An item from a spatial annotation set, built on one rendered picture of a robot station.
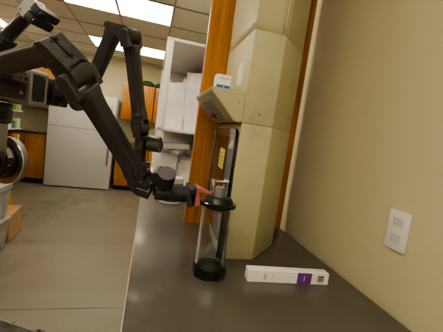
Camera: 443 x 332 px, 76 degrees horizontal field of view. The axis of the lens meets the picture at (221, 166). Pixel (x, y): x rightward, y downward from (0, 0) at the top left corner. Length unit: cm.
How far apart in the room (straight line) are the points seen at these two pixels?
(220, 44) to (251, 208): 74
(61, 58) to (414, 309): 109
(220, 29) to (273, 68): 44
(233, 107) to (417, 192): 58
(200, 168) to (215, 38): 57
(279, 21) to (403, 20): 38
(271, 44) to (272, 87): 13
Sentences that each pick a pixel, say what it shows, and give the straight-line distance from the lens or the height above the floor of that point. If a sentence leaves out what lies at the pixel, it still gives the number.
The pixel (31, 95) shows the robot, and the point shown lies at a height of 141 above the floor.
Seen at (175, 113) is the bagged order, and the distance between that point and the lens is 230.
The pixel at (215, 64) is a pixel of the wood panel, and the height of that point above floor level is 166.
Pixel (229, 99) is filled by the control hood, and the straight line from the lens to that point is 93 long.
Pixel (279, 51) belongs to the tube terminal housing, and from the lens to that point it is 101.
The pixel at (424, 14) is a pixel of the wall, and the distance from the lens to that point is 108.
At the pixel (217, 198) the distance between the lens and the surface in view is 81.
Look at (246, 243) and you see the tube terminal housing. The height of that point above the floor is 100.
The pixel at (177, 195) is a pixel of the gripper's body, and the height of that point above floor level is 115.
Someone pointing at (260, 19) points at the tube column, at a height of 174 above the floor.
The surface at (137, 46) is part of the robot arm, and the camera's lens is 130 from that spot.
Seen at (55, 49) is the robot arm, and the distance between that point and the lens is 82.
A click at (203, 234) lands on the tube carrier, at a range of 83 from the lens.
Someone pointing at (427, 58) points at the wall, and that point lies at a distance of 101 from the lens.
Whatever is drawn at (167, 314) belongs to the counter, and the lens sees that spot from 74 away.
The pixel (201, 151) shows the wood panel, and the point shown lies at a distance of 128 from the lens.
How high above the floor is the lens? 136
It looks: 6 degrees down
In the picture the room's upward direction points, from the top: 8 degrees clockwise
